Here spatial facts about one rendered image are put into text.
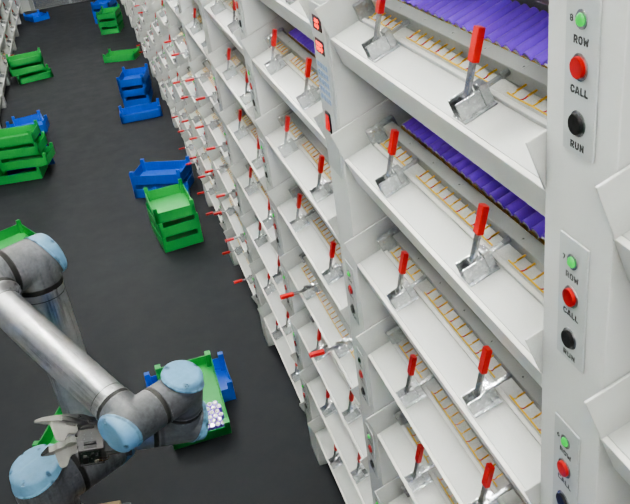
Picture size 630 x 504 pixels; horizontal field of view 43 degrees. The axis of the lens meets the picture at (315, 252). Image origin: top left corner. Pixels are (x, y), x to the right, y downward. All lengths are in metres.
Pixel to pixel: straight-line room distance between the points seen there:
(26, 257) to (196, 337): 1.36
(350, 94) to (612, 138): 0.71
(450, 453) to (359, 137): 0.51
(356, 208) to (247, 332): 1.97
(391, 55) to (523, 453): 0.52
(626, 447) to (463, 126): 0.34
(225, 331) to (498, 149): 2.59
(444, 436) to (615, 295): 0.68
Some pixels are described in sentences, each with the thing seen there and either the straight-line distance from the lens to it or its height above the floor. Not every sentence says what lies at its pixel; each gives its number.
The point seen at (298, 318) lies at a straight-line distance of 2.25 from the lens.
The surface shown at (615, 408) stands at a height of 1.35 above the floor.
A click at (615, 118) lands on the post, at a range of 0.59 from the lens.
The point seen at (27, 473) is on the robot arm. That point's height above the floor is 0.40.
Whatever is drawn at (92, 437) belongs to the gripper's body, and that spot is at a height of 0.69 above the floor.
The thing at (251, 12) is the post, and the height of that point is 1.42.
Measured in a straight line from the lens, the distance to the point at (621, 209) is 0.61.
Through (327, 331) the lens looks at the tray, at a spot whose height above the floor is 0.73.
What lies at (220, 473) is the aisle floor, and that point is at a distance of 2.66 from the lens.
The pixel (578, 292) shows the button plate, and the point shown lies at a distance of 0.68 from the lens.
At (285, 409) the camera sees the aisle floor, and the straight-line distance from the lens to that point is 2.83.
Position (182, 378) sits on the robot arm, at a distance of 1.73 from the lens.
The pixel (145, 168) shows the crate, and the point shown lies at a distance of 4.77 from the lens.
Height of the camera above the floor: 1.82
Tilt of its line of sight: 29 degrees down
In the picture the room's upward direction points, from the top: 8 degrees counter-clockwise
